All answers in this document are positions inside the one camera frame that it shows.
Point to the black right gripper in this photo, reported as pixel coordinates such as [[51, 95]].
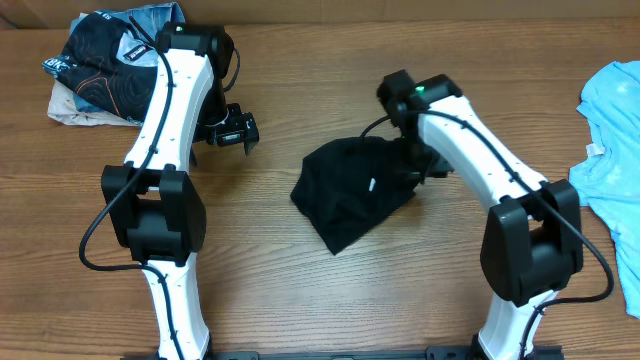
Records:
[[415, 175]]

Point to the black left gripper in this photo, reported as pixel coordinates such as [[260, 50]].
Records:
[[242, 127]]

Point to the black t-shirt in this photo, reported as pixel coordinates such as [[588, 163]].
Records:
[[350, 185]]

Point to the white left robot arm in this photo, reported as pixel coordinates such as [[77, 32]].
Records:
[[151, 201]]

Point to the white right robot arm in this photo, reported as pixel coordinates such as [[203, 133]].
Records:
[[527, 256]]

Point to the folded blue jeans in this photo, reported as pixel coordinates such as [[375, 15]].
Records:
[[150, 20]]

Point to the black patterned folded shirt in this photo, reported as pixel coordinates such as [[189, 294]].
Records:
[[107, 64]]

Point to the beige folded cloth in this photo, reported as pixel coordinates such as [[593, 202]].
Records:
[[62, 108]]

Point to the light blue t-shirt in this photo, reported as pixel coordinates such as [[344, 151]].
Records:
[[608, 180]]

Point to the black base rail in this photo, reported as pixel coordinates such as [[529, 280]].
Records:
[[345, 355]]

